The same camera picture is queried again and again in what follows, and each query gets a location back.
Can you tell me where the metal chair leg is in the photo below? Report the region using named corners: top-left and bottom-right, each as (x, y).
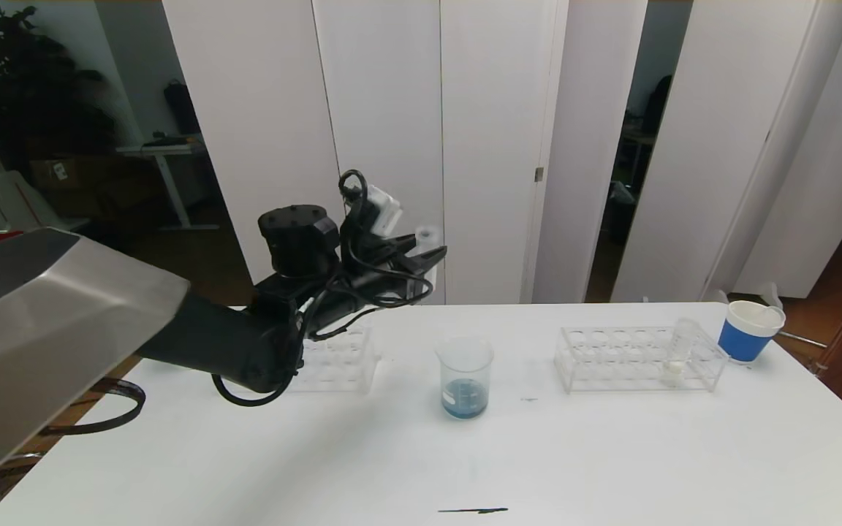
top-left (0, 451), bottom-right (45, 483)

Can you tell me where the cardboard box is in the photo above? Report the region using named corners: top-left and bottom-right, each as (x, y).
top-left (30, 154), bottom-right (104, 217)

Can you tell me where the blue white paper cup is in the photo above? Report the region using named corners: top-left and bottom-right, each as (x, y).
top-left (718, 300), bottom-right (786, 364)

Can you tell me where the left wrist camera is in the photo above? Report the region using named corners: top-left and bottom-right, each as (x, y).
top-left (361, 184), bottom-right (402, 236)

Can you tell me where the clear acrylic test tube rack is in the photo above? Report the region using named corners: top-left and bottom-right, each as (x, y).
top-left (286, 321), bottom-right (379, 395)
top-left (553, 325), bottom-right (729, 393)

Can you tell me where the test tube with white pigment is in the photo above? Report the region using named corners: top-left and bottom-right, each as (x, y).
top-left (661, 317), bottom-right (701, 386)

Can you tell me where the white machine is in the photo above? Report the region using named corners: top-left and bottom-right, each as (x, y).
top-left (0, 44), bottom-right (93, 236)

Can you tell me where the clear glass beaker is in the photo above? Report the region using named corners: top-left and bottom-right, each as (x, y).
top-left (435, 336), bottom-right (496, 421)

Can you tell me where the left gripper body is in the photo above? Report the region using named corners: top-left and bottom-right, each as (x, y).
top-left (338, 243), bottom-right (409, 295)

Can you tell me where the black bag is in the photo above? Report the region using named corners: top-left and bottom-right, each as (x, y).
top-left (164, 77), bottom-right (204, 135)

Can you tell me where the dark green potted plant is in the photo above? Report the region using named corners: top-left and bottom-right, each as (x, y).
top-left (0, 0), bottom-right (118, 176)

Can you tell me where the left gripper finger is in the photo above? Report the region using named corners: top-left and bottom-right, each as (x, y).
top-left (379, 233), bottom-right (417, 259)
top-left (397, 245), bottom-right (448, 276)

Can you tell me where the white desk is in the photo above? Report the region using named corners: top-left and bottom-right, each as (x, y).
top-left (117, 137), bottom-right (221, 232)

